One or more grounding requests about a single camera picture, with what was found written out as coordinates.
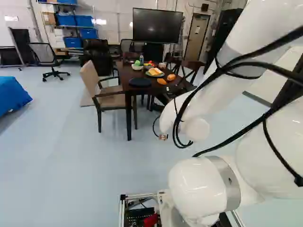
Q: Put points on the black mesh office chair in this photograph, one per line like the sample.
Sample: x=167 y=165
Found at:
x=43 y=53

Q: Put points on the large black screen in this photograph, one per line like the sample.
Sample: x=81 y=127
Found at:
x=157 y=24

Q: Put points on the green plate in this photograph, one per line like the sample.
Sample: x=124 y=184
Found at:
x=148 y=73

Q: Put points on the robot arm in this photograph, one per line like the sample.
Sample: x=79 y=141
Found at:
x=260 y=99

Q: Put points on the blue beanbag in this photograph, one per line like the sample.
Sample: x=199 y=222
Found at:
x=11 y=94

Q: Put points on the black leather armchair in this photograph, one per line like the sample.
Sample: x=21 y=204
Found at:
x=97 y=55

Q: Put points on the beige door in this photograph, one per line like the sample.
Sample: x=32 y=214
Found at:
x=196 y=35

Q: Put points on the green toy vegetable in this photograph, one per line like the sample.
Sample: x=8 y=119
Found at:
x=137 y=62

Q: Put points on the colourful toy fruit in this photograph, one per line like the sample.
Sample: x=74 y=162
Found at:
x=149 y=64

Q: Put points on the white bowl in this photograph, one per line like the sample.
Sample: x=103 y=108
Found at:
x=137 y=67

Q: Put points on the yellow sliced food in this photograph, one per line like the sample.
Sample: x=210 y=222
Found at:
x=154 y=71

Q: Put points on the clear plastic bottle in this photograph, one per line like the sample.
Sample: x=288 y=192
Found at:
x=141 y=59

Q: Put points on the dark wooden chair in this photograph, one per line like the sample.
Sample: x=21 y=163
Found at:
x=189 y=68

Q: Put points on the orange croissant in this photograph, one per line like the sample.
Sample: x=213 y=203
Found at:
x=162 y=81

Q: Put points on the dark wooden table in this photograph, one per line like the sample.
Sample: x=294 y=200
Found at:
x=142 y=75

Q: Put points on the small pink cup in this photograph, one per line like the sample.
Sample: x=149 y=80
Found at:
x=162 y=65

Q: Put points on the beige wooden armchair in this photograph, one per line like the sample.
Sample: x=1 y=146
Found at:
x=90 y=75

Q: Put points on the black round plate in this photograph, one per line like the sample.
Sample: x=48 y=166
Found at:
x=140 y=82

